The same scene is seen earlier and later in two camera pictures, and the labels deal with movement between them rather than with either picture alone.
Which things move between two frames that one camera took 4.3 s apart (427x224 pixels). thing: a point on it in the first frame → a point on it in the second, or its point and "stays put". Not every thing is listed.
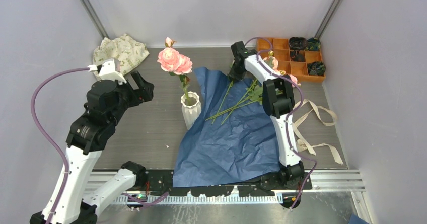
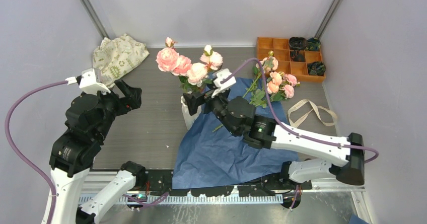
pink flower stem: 172,62 stays put
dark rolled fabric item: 313,44 stays put
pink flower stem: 223,101 → 212,60
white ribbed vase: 191,108 stays put
